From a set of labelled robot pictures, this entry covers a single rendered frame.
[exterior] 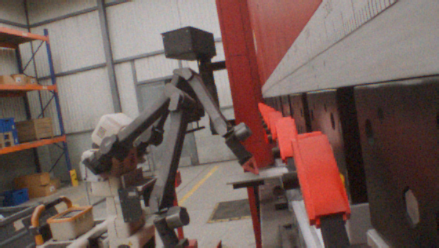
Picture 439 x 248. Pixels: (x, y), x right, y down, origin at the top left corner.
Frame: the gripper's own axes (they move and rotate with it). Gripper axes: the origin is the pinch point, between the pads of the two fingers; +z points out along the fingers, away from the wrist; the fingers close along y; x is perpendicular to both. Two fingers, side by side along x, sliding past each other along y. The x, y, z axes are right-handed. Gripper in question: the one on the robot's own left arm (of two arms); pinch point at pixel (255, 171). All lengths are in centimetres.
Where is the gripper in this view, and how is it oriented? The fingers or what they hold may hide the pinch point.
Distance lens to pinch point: 174.5
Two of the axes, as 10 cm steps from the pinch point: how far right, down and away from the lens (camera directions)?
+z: 6.4, 7.7, -0.2
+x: -7.7, 6.3, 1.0
